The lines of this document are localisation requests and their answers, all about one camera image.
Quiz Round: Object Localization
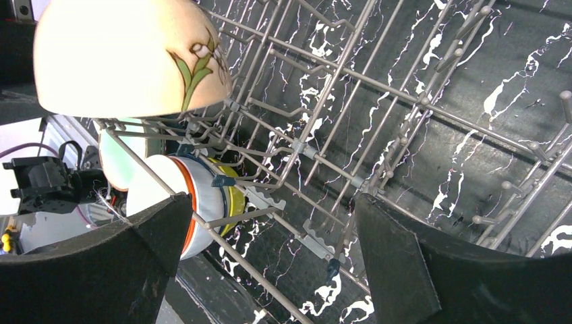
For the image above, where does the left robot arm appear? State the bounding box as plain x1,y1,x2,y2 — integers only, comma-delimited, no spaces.
1,115,111,221

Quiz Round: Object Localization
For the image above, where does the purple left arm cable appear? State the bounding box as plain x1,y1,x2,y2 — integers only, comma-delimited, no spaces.
0,142,61,160

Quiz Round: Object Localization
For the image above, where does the beige floral bowl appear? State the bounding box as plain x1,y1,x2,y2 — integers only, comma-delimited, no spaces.
33,0,232,118

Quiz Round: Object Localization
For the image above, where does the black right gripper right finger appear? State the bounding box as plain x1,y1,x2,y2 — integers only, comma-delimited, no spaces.
354,194,571,323

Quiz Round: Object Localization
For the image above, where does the white bowl blue band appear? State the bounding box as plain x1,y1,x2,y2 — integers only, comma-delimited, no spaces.
179,157,227,260

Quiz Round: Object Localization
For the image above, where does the orange rimmed white bowl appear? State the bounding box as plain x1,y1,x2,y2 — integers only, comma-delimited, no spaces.
126,155,198,260

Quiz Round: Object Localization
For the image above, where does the yellow bowl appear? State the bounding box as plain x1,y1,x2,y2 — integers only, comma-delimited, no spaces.
218,166,246,218

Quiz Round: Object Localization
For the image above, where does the celadon green bowl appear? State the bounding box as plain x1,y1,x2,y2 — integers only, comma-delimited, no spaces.
94,118,164,192

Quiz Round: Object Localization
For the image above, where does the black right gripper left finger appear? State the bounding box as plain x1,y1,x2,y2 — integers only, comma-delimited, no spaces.
1,193,192,323

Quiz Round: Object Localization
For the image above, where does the grey wire dish rack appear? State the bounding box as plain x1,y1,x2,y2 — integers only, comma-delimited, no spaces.
91,0,572,324

